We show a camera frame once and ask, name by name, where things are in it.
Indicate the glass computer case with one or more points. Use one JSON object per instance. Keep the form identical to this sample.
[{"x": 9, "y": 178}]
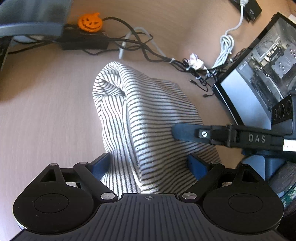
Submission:
[{"x": 262, "y": 76}]

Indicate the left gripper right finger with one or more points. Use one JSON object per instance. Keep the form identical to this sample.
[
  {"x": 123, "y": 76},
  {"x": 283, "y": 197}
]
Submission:
[{"x": 236, "y": 200}]

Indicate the crumpled white paper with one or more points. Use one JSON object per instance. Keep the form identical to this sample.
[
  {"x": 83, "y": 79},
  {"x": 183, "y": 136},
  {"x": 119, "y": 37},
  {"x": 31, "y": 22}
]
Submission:
[{"x": 196, "y": 63}]

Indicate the black power adapter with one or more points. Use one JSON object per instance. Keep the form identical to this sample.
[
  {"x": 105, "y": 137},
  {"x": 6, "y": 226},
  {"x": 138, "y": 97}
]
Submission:
[{"x": 76, "y": 39}]

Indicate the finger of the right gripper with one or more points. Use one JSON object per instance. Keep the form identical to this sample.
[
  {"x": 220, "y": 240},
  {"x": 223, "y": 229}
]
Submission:
[{"x": 213, "y": 135}]

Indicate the striped beige shirt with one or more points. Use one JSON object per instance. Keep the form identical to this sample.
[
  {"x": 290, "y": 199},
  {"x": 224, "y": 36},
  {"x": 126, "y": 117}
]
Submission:
[{"x": 137, "y": 114}]

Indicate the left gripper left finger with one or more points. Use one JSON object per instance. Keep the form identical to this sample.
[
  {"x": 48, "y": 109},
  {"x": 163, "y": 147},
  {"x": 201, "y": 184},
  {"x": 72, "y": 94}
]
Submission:
[{"x": 60, "y": 200}]

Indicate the black wall socket strip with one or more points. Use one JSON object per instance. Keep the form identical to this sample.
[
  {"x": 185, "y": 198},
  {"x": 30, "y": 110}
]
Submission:
[{"x": 252, "y": 10}]

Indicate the orange pumpkin figurine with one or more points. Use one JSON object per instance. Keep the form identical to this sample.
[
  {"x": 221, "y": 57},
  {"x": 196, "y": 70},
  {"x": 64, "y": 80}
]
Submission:
[{"x": 90, "y": 22}]

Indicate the curved computer monitor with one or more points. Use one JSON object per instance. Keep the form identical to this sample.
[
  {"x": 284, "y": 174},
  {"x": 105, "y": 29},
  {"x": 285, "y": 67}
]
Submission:
[{"x": 35, "y": 17}]

